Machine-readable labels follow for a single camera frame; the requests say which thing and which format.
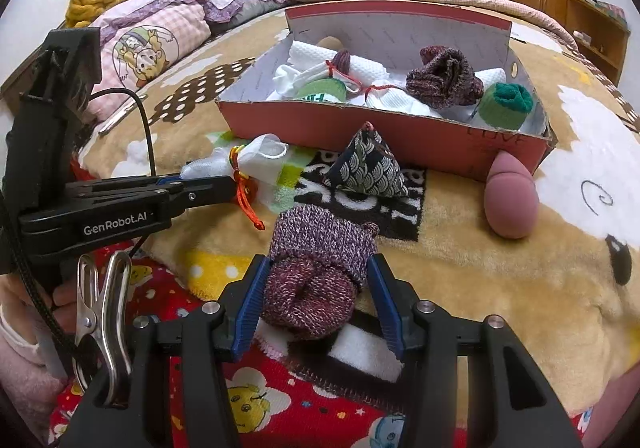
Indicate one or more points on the pink makeup sponge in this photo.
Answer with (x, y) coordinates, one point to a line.
(510, 208)

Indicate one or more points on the white towel roll purple yarn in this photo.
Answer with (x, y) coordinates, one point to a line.
(310, 53)

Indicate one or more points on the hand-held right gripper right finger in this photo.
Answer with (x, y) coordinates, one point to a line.
(387, 308)

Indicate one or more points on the maroon knitted sock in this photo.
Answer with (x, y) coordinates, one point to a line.
(442, 78)
(310, 293)

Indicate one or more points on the dark patterned triangular pouch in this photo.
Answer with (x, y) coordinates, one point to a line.
(367, 168)

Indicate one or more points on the beige makeup sponge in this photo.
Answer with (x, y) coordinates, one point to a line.
(327, 41)

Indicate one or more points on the green rolled sock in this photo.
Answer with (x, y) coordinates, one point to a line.
(322, 91)
(505, 103)

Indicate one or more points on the metal spring clip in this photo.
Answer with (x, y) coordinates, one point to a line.
(117, 328)

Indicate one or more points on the red cartoon printed sheet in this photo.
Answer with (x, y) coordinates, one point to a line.
(310, 423)

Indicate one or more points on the beige printed blanket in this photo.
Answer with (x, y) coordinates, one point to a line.
(475, 303)

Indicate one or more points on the person's left hand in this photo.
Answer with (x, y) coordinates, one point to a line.
(62, 298)

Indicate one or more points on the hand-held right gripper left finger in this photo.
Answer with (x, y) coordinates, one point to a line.
(250, 313)

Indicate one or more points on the silver metal bar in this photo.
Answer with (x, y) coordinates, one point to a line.
(122, 114)

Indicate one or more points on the red cardboard shoe box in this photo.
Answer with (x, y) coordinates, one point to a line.
(400, 138)

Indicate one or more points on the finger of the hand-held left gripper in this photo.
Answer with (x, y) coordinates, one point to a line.
(167, 179)
(205, 190)

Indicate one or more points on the white fluffy cloth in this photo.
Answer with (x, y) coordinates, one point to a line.
(290, 81)

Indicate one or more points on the yellow crumpled cloth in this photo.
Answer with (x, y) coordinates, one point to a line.
(95, 3)

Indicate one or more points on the pink checked pillow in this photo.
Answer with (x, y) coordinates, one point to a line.
(150, 38)

